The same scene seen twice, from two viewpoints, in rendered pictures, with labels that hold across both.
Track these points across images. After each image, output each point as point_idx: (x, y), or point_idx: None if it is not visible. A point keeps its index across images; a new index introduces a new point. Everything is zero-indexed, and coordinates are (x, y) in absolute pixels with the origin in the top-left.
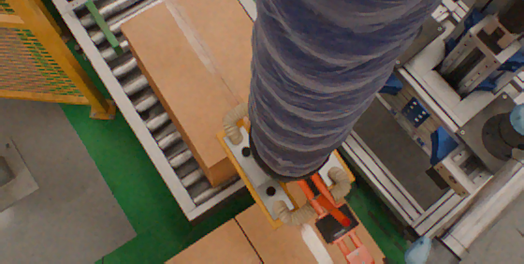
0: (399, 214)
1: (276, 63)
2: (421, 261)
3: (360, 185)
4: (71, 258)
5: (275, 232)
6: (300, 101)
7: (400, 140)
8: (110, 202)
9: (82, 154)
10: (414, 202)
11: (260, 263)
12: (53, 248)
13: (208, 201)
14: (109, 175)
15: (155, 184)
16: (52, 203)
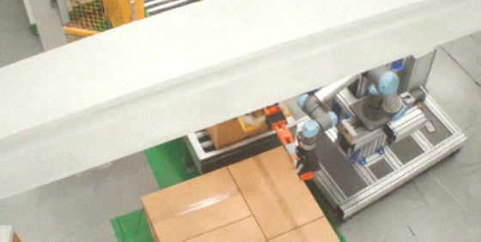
0: (331, 199)
1: None
2: (302, 100)
3: (313, 192)
4: (124, 205)
5: (249, 177)
6: None
7: (339, 160)
8: (152, 180)
9: (140, 153)
10: (341, 192)
11: (238, 190)
12: (114, 198)
13: (212, 152)
14: (154, 166)
15: (181, 175)
16: (118, 175)
